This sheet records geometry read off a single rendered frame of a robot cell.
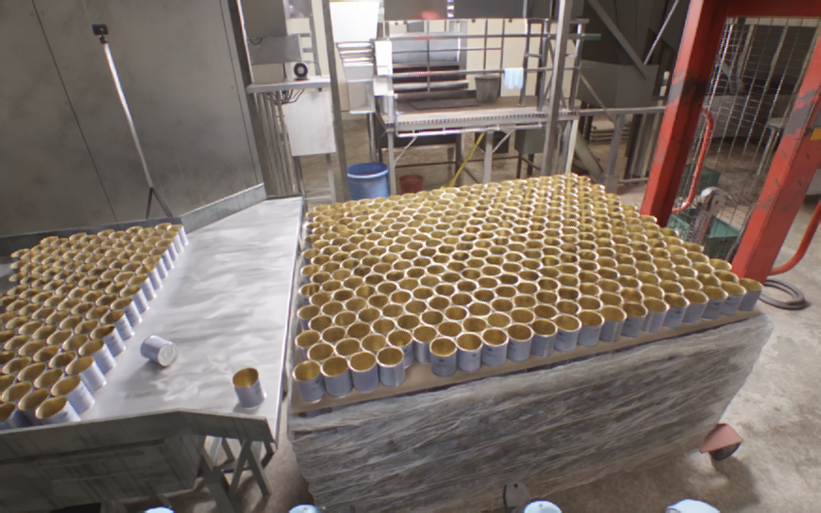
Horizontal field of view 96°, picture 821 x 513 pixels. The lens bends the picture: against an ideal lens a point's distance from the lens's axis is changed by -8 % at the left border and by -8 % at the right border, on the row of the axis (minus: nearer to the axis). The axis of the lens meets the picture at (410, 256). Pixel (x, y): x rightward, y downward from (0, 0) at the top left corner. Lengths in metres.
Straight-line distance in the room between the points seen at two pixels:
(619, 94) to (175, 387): 4.93
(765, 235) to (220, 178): 3.46
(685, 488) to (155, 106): 4.08
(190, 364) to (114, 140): 2.75
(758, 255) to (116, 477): 2.09
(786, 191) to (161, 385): 1.96
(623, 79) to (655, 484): 4.07
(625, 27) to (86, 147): 5.09
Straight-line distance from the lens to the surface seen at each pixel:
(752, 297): 1.53
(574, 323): 1.19
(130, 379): 1.38
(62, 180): 4.15
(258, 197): 2.33
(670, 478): 2.48
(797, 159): 1.66
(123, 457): 1.30
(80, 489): 1.48
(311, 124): 3.77
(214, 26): 3.48
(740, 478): 2.65
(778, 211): 1.71
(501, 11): 4.07
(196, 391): 1.24
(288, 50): 3.25
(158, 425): 1.15
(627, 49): 5.15
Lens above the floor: 1.90
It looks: 30 degrees down
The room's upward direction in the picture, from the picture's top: 2 degrees counter-clockwise
